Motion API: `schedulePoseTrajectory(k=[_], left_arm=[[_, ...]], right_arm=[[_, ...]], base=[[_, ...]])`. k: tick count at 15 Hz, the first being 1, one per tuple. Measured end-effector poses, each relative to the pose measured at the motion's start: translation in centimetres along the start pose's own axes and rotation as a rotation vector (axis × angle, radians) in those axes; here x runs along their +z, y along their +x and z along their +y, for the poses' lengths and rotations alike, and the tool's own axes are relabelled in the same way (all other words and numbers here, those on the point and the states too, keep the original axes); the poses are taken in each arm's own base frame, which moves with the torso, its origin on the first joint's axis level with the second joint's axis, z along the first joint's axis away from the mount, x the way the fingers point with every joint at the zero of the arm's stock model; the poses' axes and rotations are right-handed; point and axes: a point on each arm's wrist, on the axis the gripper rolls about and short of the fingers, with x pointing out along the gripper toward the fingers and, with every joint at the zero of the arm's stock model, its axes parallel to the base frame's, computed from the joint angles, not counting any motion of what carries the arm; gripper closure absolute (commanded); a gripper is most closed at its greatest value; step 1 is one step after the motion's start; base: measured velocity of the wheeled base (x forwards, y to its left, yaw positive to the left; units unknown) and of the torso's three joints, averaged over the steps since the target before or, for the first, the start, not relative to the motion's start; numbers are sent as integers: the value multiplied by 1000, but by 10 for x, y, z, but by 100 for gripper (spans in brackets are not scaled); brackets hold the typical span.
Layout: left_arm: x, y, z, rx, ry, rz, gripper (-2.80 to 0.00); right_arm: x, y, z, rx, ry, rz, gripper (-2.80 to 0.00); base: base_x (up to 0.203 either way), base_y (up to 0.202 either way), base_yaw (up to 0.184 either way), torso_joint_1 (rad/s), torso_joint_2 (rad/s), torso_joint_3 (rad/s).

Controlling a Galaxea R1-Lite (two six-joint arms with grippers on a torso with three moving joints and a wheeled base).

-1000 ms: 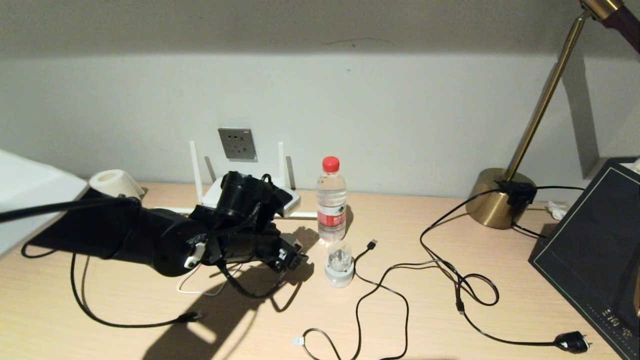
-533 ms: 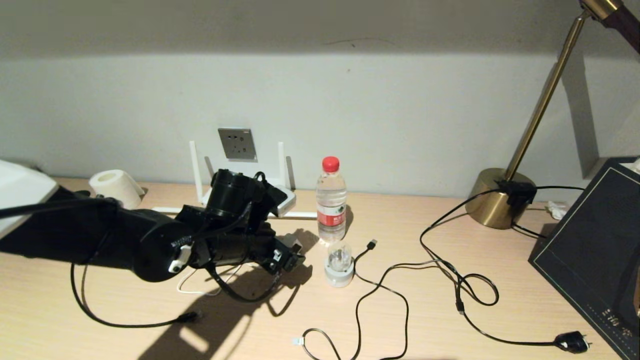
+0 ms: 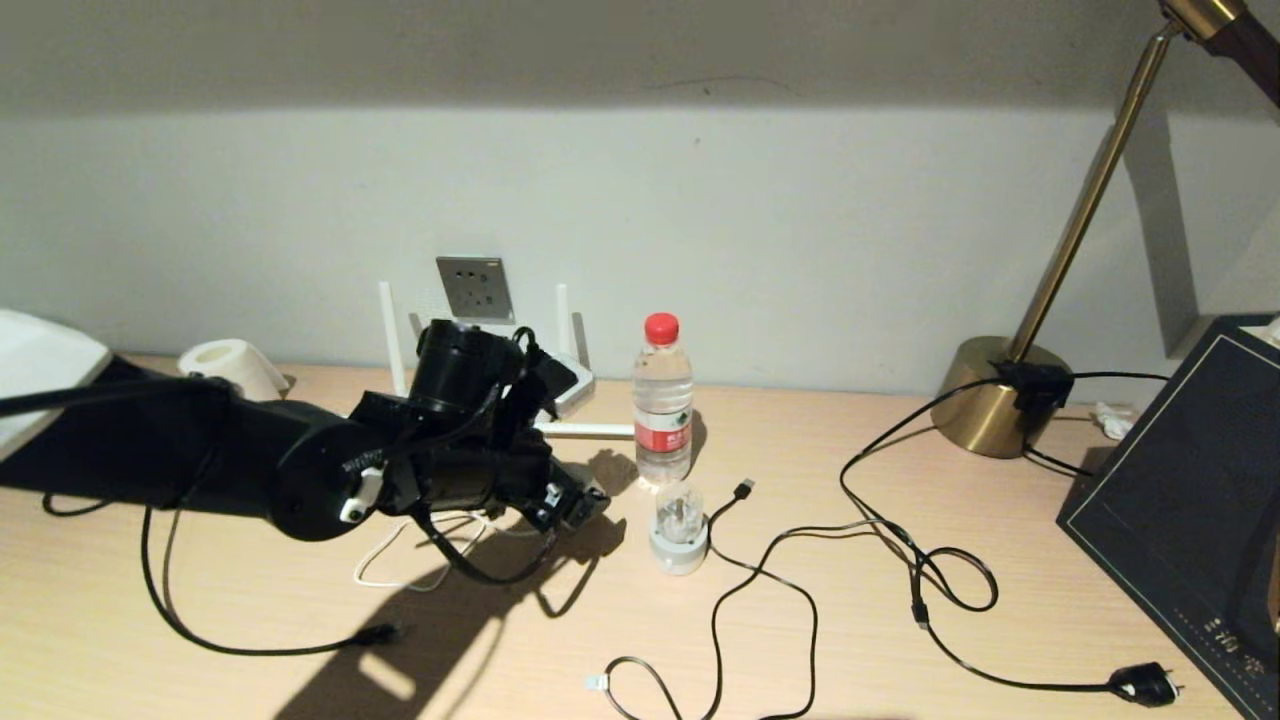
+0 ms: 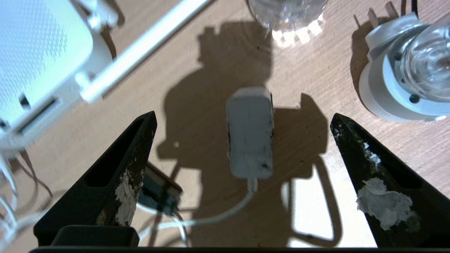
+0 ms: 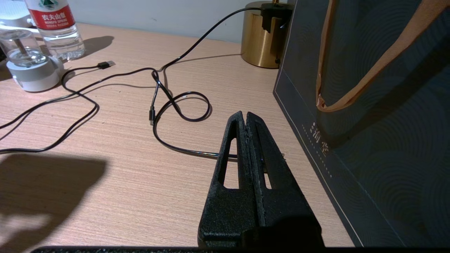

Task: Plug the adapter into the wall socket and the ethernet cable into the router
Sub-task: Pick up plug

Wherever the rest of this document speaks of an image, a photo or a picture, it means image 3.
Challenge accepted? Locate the white adapter cable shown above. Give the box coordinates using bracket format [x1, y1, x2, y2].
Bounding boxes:
[352, 510, 496, 593]

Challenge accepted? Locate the white power adapter plug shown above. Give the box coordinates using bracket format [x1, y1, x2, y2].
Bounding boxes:
[518, 343, 597, 419]

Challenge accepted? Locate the white wifi router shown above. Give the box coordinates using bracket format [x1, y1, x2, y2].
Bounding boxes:
[376, 283, 637, 439]

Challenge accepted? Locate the small white dome humidifier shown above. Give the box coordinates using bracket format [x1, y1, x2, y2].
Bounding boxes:
[649, 481, 711, 575]

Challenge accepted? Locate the clear water bottle red cap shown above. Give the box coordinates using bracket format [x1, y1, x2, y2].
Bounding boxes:
[631, 312, 695, 488]

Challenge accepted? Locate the white toilet paper roll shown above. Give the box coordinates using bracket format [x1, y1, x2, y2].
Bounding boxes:
[178, 339, 293, 403]

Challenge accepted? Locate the brass desk lamp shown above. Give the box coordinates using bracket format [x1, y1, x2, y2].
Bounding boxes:
[931, 0, 1280, 460]

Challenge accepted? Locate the black usb cable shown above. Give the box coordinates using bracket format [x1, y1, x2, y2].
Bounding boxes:
[586, 479, 927, 720]

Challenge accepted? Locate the black ethernet cable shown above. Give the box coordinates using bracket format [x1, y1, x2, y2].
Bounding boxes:
[40, 490, 403, 659]

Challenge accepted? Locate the grey wall socket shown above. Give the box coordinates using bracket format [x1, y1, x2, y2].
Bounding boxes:
[435, 256, 516, 323]

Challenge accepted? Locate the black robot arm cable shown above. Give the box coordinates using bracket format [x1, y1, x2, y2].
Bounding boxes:
[0, 330, 561, 587]

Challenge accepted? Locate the black inline switch box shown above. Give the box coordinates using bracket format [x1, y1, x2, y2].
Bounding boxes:
[990, 362, 1075, 421]

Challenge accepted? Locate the thin black cable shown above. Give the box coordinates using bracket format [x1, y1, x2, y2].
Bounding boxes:
[1020, 372, 1169, 479]

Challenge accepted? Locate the black lamp power cord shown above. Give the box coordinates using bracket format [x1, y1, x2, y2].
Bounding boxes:
[838, 375, 1186, 708]

